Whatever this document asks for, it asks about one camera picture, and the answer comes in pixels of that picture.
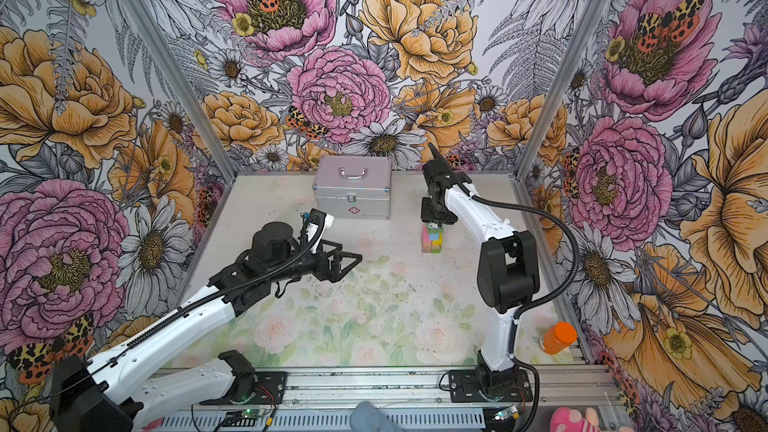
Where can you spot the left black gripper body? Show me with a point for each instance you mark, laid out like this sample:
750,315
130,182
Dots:
315,263

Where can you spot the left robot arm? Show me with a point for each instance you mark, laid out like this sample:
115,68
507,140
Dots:
77,403

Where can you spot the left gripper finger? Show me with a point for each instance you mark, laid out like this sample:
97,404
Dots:
324,246
343,263

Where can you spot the silver first aid case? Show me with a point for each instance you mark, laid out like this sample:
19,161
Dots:
354,187

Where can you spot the orange pill bottle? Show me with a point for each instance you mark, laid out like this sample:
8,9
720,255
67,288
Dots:
557,338

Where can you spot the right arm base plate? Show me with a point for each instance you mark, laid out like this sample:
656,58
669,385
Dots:
479,385

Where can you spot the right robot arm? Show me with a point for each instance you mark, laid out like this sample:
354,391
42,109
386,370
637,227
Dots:
507,279

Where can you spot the grey blue cloth object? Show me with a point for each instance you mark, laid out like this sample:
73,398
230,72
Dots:
367,418

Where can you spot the aluminium front rail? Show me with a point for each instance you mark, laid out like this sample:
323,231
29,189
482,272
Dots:
575,385

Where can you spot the pink plush toy right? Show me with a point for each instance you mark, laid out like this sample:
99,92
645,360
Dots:
566,419

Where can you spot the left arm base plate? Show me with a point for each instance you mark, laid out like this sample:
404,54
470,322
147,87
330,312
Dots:
261,388

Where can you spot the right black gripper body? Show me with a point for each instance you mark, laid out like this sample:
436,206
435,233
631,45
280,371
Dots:
437,212

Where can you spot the owl sticker toy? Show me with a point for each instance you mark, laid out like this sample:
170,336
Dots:
433,232

